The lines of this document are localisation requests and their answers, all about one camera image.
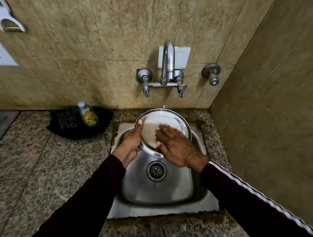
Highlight white wall holder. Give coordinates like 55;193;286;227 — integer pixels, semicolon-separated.
0;0;26;33

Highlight round sink drain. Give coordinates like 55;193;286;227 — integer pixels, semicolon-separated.
146;160;167;182

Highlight person's left forearm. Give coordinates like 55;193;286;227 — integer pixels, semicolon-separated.
31;154;127;237

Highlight person's left hand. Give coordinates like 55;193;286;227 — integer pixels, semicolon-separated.
118;119;144;169

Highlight round steel plate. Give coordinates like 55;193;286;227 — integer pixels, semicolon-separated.
134;109;192;159

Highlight chrome wall tap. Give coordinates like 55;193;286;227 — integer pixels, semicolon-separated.
201;64;221;86

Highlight person's right forearm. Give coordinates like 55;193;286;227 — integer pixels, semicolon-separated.
200;161;313;237

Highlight grey countertop mat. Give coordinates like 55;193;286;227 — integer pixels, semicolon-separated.
0;110;20;140

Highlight white wall plate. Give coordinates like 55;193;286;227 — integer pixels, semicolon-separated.
157;46;191;70

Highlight orange thread wristband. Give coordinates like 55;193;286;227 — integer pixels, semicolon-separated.
185;152;201;168

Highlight stainless steel sink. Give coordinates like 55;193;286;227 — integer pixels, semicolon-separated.
107;122;220;219

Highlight person's right hand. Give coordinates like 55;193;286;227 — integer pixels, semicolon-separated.
155;124;210;174

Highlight green dish soap bottle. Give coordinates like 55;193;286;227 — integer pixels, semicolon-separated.
77;102;99;128

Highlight chrome wall mixer faucet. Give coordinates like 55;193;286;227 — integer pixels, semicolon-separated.
136;41;188;98

